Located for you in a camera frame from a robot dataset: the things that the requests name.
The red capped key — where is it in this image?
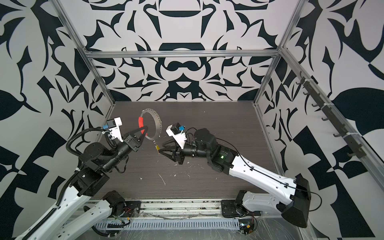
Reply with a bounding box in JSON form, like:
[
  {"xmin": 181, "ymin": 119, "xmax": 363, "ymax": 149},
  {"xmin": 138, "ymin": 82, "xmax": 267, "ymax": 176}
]
[{"xmin": 138, "ymin": 117, "xmax": 144, "ymax": 128}]

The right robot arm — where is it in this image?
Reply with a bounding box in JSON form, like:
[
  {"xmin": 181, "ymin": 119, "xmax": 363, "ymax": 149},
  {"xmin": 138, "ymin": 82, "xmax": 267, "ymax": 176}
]
[{"xmin": 158, "ymin": 129, "xmax": 312, "ymax": 228}]

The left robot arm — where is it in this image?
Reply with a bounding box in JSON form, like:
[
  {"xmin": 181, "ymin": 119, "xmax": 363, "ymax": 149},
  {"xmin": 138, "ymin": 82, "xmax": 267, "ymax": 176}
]
[{"xmin": 17, "ymin": 124, "xmax": 148, "ymax": 240}]

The small green circuit board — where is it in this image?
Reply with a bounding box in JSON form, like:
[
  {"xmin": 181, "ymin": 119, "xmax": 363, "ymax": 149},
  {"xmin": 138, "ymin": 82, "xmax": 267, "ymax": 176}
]
[{"xmin": 239, "ymin": 219, "xmax": 258, "ymax": 235}]

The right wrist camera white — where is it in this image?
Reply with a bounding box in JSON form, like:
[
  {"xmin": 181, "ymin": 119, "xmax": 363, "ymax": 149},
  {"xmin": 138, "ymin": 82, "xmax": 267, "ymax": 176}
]
[{"xmin": 166, "ymin": 123, "xmax": 187, "ymax": 149}]

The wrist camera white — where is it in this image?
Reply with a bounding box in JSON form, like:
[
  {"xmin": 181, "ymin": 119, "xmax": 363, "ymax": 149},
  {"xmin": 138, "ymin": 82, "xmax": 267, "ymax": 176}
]
[
  {"xmin": 166, "ymin": 123, "xmax": 187, "ymax": 149},
  {"xmin": 102, "ymin": 117, "xmax": 123, "ymax": 142}
]

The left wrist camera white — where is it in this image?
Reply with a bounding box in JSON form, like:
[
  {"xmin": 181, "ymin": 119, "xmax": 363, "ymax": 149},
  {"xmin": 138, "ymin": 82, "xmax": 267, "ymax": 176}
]
[{"xmin": 102, "ymin": 117, "xmax": 123, "ymax": 142}]

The aluminium front rail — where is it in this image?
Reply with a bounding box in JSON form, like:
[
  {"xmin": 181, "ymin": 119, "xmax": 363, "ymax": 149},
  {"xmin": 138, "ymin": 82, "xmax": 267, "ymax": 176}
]
[{"xmin": 89, "ymin": 197, "xmax": 308, "ymax": 222}]

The left black corrugated cable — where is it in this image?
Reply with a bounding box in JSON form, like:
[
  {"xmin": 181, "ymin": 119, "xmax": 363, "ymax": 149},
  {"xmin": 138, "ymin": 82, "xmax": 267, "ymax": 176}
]
[{"xmin": 65, "ymin": 127, "xmax": 106, "ymax": 157}]

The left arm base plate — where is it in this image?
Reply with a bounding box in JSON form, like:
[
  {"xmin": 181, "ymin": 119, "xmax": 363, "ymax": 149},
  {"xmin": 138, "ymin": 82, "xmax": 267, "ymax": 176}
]
[{"xmin": 118, "ymin": 201, "xmax": 142, "ymax": 218}]

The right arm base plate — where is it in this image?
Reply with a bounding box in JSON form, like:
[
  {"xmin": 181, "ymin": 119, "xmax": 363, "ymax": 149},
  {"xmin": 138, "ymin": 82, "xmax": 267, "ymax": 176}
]
[{"xmin": 221, "ymin": 200, "xmax": 262, "ymax": 218}]

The white slotted cable duct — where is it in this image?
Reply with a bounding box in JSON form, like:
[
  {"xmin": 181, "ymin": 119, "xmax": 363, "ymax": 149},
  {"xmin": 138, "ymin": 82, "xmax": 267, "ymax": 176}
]
[{"xmin": 95, "ymin": 219, "xmax": 240, "ymax": 231}]

